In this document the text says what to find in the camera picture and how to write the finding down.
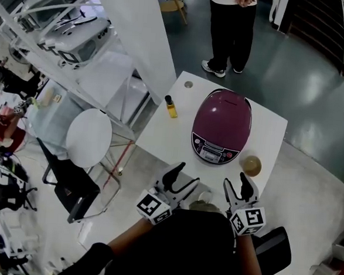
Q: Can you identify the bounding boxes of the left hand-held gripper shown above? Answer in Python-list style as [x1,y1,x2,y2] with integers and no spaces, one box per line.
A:
[135,159,202,228]

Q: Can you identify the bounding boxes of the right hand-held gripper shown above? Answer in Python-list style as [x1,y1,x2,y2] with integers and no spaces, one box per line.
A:
[219,171,269,237]

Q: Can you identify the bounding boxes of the purple rice cooker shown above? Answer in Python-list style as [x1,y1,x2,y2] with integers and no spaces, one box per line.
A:
[189,86,254,167]

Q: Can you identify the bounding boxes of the person's right forearm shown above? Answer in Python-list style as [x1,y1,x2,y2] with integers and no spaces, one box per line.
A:
[234,234,267,275]

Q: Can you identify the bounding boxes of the person's left forearm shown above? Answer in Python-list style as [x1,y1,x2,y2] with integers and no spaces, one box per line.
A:
[106,216,155,260]

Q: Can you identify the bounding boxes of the small wooden bowl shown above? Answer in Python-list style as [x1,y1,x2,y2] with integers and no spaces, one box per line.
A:
[238,150,263,178]

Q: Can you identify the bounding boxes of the person's khaki trousers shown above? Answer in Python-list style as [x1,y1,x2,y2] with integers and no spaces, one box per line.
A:
[188,189,223,214]

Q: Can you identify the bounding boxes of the white square table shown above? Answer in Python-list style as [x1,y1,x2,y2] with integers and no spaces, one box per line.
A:
[132,68,291,201]

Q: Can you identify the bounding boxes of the person's black shirt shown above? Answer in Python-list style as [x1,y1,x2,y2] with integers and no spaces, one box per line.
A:
[53,199,288,275]

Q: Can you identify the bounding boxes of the black office chair with armrests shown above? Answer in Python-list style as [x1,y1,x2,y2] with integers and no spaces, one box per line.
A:
[250,225,297,275]

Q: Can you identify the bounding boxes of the yellow oil bottle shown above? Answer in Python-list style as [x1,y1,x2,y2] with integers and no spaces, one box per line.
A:
[163,94,180,120]

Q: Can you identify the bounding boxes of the white round table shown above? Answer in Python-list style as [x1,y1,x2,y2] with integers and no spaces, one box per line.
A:
[64,106,114,170]

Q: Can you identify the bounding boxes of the black cantilever chair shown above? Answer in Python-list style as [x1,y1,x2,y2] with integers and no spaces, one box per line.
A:
[30,137,124,227]

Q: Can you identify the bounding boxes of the white shelving rack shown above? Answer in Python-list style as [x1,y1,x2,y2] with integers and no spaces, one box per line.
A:
[0,0,147,138]

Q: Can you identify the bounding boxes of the white square pillar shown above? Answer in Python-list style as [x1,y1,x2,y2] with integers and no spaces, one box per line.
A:
[83,0,182,106]

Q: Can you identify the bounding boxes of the black swivel chair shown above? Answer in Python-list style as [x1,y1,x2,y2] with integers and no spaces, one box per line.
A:
[0,171,40,213]

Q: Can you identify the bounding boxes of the group of white appliances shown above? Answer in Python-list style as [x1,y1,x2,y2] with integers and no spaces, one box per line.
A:
[6,0,114,73]

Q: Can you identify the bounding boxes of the light wooden stool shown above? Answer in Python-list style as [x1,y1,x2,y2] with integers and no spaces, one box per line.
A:
[153,0,190,26]

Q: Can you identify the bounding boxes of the dark wooden staircase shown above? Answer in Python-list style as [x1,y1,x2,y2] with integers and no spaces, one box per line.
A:
[278,0,344,70]

